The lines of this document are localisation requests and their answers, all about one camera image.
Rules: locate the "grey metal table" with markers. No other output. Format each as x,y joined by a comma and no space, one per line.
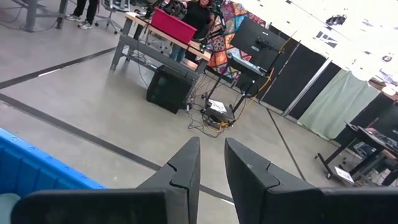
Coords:
31,15

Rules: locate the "pale green curtain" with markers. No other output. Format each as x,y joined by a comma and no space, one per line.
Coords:
335,105

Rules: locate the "black computer tower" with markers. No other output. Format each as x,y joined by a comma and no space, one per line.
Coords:
168,90

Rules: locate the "black partition panel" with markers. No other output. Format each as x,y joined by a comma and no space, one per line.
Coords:
317,90
292,77
373,115

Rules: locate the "black monitor stand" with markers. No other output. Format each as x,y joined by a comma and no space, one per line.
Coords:
242,96

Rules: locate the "black box with white paper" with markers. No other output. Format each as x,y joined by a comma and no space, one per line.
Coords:
217,109

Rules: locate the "person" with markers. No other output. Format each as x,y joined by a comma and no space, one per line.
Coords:
196,18
87,12

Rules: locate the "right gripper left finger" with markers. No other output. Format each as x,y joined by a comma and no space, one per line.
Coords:
183,186

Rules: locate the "blue plastic bin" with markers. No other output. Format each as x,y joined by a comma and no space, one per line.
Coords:
31,168

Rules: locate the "grey office chair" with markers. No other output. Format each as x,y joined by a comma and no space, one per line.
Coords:
112,9

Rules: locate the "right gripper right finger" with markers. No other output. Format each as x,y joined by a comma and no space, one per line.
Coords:
264,193

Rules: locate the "colourful patchwork quilt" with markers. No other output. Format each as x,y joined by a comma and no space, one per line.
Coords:
224,46

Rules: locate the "black rolling desk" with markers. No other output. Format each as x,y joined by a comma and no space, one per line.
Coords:
370,140

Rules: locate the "black monitor on stand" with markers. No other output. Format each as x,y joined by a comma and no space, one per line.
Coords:
248,40

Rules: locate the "red plastic bin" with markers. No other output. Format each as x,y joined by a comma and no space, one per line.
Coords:
172,26

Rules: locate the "white paper sheet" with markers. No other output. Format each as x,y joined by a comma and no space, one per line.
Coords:
344,175

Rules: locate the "wood top workbench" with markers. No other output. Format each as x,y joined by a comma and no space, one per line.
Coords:
136,43

